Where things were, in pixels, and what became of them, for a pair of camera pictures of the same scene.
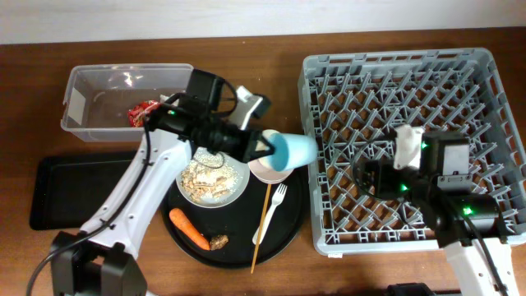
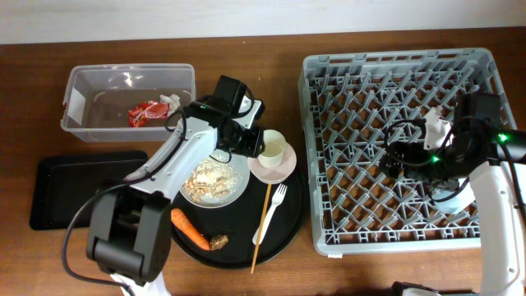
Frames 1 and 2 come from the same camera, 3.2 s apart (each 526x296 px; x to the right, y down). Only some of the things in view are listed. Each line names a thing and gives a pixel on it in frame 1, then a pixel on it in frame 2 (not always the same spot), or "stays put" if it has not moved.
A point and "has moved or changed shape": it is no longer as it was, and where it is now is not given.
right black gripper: x=385 y=169 → x=412 y=150
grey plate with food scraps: x=212 y=180 stays put
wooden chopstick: x=259 y=234 stays put
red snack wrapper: x=137 y=114 stays put
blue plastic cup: x=292 y=150 has moved or changed shape
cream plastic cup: x=262 y=146 stays put
